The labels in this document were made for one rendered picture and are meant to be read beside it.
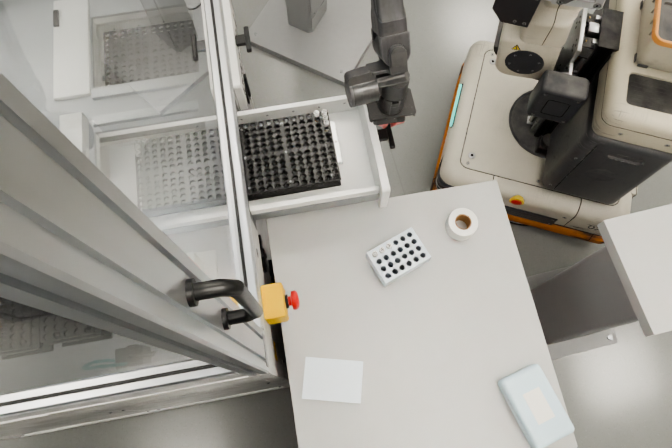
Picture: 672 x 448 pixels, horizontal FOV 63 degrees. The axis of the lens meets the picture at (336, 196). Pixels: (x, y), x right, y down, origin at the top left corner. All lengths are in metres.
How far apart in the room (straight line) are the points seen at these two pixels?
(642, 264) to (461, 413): 0.56
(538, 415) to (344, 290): 0.48
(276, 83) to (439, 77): 0.70
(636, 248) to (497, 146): 0.71
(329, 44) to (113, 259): 2.17
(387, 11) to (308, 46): 1.42
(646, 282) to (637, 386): 0.85
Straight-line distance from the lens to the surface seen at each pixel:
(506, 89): 2.15
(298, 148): 1.26
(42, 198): 0.29
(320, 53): 2.44
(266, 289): 1.15
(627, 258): 1.48
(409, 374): 1.29
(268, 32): 2.53
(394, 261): 1.28
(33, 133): 0.30
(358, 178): 1.30
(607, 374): 2.25
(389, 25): 1.07
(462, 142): 2.00
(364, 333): 1.29
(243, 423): 2.06
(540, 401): 1.30
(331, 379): 1.26
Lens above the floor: 2.04
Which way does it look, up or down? 69 degrees down
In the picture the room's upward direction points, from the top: 1 degrees counter-clockwise
